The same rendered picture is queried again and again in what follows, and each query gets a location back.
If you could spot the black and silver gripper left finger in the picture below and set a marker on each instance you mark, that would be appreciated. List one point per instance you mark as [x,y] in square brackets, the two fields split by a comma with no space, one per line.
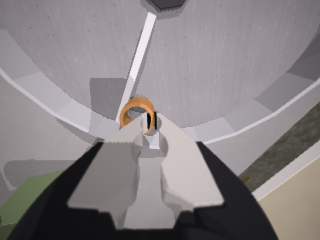
[104,179]

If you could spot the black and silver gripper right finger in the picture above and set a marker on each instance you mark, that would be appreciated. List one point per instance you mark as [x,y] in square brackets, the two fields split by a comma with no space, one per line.
[193,178]

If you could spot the bronze bushing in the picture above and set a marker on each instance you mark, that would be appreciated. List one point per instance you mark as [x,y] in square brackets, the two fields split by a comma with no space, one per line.
[134,102]

